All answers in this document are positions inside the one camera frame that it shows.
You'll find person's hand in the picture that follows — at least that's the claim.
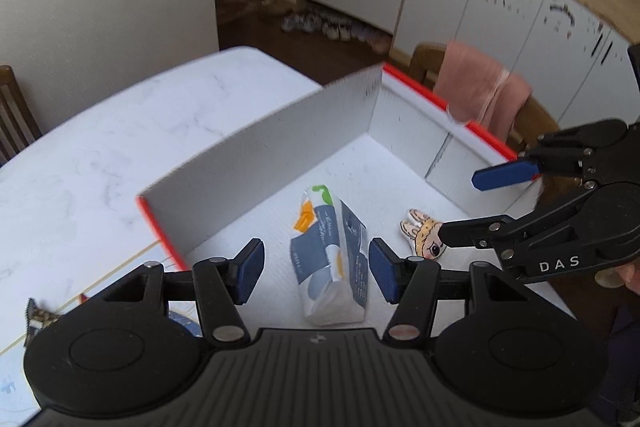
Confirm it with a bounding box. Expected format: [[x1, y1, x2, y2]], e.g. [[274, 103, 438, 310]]
[[594, 258, 640, 295]]

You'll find wooden chair with towel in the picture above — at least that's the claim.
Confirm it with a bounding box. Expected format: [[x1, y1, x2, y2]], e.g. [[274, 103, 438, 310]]
[[409, 41, 559, 153]]

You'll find red white cardboard box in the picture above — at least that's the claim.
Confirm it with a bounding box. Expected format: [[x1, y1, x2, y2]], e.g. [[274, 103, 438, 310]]
[[138, 66, 541, 321]]

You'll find row of shoes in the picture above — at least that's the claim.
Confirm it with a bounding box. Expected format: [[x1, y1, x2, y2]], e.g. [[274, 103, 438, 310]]
[[281, 9, 392, 55]]

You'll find bunny doll keychain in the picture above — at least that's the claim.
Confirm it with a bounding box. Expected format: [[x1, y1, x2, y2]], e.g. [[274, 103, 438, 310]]
[[399, 208, 447, 260]]

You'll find dark wooden chair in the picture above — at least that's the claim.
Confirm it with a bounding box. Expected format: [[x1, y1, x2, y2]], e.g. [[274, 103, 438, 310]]
[[0, 65, 42, 165]]

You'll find pink towel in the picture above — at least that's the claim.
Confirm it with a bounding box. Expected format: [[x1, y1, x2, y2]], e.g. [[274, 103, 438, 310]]
[[434, 41, 533, 142]]

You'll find black snack packet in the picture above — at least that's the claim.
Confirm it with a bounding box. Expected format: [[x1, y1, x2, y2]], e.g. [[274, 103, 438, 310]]
[[24, 298, 61, 348]]

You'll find blue white tissue pack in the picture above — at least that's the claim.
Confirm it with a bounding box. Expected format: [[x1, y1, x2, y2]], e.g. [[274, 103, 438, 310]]
[[290, 184, 369, 326]]

